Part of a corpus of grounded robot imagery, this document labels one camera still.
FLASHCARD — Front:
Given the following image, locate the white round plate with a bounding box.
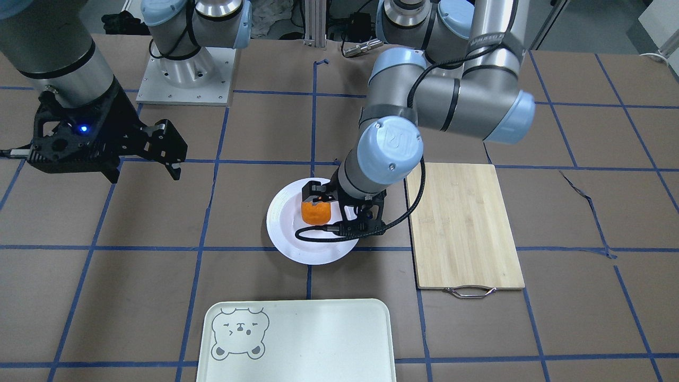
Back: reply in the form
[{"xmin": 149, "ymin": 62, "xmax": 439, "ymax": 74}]
[{"xmin": 266, "ymin": 177, "xmax": 359, "ymax": 264}]

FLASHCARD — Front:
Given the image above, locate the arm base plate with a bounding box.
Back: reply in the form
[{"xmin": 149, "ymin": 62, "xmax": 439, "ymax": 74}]
[{"xmin": 136, "ymin": 47, "xmax": 239, "ymax": 106}]

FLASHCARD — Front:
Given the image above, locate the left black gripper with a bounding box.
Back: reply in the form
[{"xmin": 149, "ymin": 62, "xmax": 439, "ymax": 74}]
[{"xmin": 301, "ymin": 178, "xmax": 387, "ymax": 239}]

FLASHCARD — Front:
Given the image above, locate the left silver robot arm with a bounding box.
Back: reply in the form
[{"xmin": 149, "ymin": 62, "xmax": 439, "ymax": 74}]
[{"xmin": 295, "ymin": 1, "xmax": 535, "ymax": 242}]

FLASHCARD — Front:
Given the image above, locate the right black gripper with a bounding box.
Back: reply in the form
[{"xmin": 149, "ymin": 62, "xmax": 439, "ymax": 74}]
[{"xmin": 27, "ymin": 80, "xmax": 188, "ymax": 183}]

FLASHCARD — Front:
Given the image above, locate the bamboo cutting board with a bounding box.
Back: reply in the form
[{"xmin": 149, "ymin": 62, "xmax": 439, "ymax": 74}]
[{"xmin": 410, "ymin": 162, "xmax": 525, "ymax": 298}]

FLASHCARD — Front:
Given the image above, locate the cream bear tray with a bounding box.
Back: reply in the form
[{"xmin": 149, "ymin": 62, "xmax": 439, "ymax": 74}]
[{"xmin": 196, "ymin": 298, "xmax": 397, "ymax": 381}]

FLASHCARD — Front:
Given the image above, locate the silver metal connector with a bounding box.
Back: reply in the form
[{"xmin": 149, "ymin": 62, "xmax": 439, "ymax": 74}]
[{"xmin": 341, "ymin": 38, "xmax": 384, "ymax": 58}]

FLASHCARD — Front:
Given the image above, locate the aluminium frame post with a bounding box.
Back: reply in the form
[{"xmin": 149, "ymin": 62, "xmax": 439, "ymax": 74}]
[{"xmin": 303, "ymin": 0, "xmax": 327, "ymax": 50}]

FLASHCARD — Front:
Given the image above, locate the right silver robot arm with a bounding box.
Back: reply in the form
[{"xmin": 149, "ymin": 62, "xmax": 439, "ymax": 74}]
[{"xmin": 2, "ymin": 1, "xmax": 252, "ymax": 183}]

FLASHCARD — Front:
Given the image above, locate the orange fruit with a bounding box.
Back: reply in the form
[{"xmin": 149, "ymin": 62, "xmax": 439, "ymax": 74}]
[{"xmin": 301, "ymin": 202, "xmax": 332, "ymax": 225}]

